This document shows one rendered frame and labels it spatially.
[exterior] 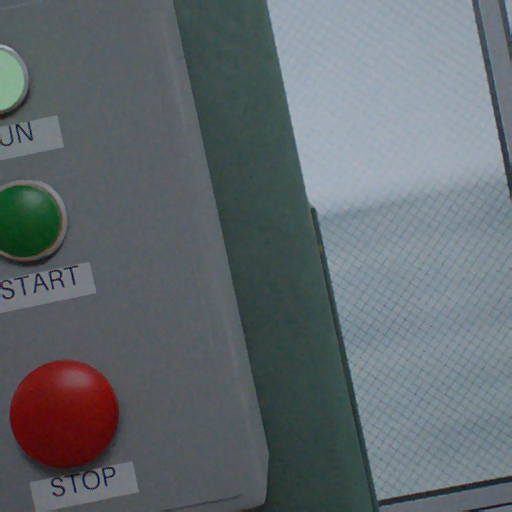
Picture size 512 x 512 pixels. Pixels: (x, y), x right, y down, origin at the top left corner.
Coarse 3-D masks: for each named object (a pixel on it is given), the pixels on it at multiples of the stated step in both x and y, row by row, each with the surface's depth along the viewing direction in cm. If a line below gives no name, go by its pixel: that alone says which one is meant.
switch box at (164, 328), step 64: (0, 0) 35; (64, 0) 35; (128, 0) 35; (64, 64) 35; (128, 64) 35; (64, 128) 35; (128, 128) 35; (192, 128) 37; (64, 192) 35; (128, 192) 35; (192, 192) 35; (0, 256) 36; (64, 256) 35; (128, 256) 35; (192, 256) 35; (0, 320) 36; (64, 320) 36; (128, 320) 36; (192, 320) 35; (0, 384) 36; (128, 384) 36; (192, 384) 36; (0, 448) 36; (128, 448) 36; (192, 448) 36; (256, 448) 36
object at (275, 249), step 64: (192, 0) 41; (256, 0) 41; (192, 64) 41; (256, 64) 41; (256, 128) 41; (256, 192) 41; (256, 256) 41; (320, 256) 44; (256, 320) 42; (320, 320) 42; (256, 384) 42; (320, 384) 42; (320, 448) 42
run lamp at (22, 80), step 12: (0, 48) 35; (0, 60) 35; (12, 60) 35; (0, 72) 35; (12, 72) 35; (24, 72) 35; (0, 84) 35; (12, 84) 35; (24, 84) 35; (0, 96) 35; (12, 96) 35; (24, 96) 35; (0, 108) 35; (12, 108) 35
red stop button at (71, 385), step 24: (72, 360) 35; (24, 384) 35; (48, 384) 35; (72, 384) 35; (96, 384) 35; (24, 408) 35; (48, 408) 35; (72, 408) 35; (96, 408) 35; (24, 432) 35; (48, 432) 35; (72, 432) 35; (96, 432) 35; (48, 456) 35; (72, 456) 35; (96, 456) 35
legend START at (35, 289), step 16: (48, 272) 36; (64, 272) 36; (80, 272) 35; (0, 288) 36; (16, 288) 36; (32, 288) 36; (48, 288) 36; (64, 288) 36; (80, 288) 36; (0, 304) 36; (16, 304) 36; (32, 304) 36
